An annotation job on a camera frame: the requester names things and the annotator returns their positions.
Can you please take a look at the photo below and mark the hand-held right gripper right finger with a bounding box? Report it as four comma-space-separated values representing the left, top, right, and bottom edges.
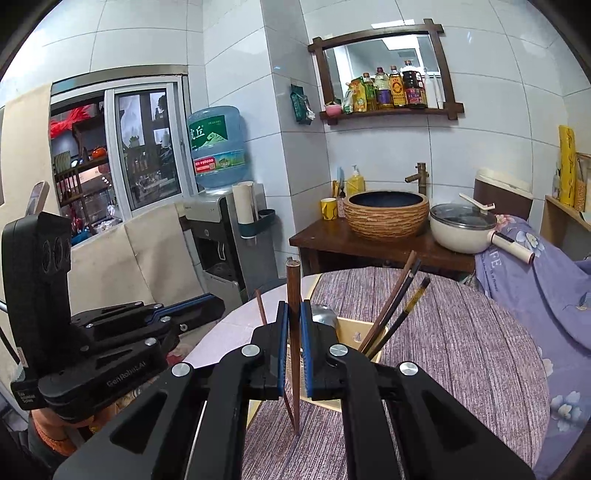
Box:
300, 300, 536, 480

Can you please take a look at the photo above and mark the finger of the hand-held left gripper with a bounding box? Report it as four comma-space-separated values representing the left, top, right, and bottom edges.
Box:
71, 294, 225, 330
83, 323, 188, 365

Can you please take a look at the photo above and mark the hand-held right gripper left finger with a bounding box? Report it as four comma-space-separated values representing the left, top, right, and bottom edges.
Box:
53, 300, 291, 480

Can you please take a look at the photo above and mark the metal spoon ornate handle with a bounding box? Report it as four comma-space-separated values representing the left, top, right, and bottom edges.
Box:
311, 305, 338, 329

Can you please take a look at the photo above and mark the cream heart utensil holder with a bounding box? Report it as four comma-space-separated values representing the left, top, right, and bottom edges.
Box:
247, 316, 384, 430

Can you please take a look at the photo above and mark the black chopstick gold band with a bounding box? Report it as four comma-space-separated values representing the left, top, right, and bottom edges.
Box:
365, 258, 423, 357
376, 276, 432, 360

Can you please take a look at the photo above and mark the person's left forearm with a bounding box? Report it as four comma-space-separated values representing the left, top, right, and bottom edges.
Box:
25, 406, 100, 462

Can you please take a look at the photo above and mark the beige cardboard sheet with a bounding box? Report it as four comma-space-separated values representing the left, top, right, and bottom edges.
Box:
67, 203, 206, 315

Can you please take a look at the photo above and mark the grey water dispenser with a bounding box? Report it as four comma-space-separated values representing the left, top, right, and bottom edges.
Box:
182, 182, 280, 306

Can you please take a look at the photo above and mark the grey flat object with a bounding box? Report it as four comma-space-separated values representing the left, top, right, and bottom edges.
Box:
25, 181, 51, 217

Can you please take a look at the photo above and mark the teal cup holder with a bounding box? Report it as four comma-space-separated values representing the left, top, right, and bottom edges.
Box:
239, 209, 277, 240

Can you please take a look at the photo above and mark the wooden display shelf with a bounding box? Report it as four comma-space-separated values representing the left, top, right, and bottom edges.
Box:
53, 148, 114, 208

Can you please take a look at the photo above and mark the dark wooden cabinet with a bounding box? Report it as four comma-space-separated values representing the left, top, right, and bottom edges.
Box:
289, 216, 478, 282

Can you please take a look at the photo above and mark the purple striped placemat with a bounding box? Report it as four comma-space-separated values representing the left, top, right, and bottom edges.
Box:
240, 267, 552, 480

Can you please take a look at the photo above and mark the woven basin sink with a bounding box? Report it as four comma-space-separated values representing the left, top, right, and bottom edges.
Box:
344, 190, 430, 242

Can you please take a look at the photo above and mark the red decoration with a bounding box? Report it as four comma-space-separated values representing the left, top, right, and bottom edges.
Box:
50, 105, 94, 139

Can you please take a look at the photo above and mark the aluminium sliding window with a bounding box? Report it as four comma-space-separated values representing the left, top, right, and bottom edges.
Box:
50, 74, 192, 232

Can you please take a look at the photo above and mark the blue water bottle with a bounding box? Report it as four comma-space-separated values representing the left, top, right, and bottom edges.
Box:
187, 105, 254, 190

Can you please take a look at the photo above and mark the yellow soap bottle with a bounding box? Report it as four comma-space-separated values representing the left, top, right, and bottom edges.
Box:
346, 165, 366, 197

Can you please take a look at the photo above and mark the cream cooking pot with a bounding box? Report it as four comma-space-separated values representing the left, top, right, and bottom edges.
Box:
429, 217, 499, 254

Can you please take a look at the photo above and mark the glass pot lid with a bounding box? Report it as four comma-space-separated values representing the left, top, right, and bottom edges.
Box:
430, 203, 498, 232

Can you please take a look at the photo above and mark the bronze faucet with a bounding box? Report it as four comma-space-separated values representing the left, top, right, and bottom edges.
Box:
405, 162, 433, 196

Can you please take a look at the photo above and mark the white ladle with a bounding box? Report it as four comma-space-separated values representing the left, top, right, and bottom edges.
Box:
458, 192, 496, 213

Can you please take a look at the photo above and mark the white lint roller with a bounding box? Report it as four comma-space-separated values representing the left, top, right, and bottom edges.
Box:
489, 231, 536, 265

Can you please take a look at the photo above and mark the brown bin cream lid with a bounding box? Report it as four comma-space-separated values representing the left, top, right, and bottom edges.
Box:
473, 168, 534, 223

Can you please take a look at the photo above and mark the purple floral blanket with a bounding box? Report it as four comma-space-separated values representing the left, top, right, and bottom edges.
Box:
475, 215, 591, 480

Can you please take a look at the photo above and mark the yellow green packet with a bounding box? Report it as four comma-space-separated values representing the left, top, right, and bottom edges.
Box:
345, 78, 368, 114

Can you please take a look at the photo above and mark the yellow oil bottle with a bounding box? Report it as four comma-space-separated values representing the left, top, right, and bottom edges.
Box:
361, 72, 378, 112

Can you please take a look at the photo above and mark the purple label oil bottle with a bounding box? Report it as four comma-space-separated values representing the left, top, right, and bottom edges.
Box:
374, 68, 394, 110

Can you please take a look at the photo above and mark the brown sauce bottle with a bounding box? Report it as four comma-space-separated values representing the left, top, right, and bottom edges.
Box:
389, 65, 407, 110

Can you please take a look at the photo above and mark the wooden shelf box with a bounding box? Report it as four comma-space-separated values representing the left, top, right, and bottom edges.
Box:
539, 194, 591, 260

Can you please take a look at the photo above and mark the dark soy sauce bottle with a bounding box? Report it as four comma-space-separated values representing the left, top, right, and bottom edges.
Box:
401, 60, 428, 110

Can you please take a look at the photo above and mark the yellow roll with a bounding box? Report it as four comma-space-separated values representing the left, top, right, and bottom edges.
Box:
556, 124, 579, 208

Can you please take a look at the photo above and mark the wooden framed wall hatch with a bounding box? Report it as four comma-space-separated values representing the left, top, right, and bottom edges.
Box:
308, 18, 465, 126

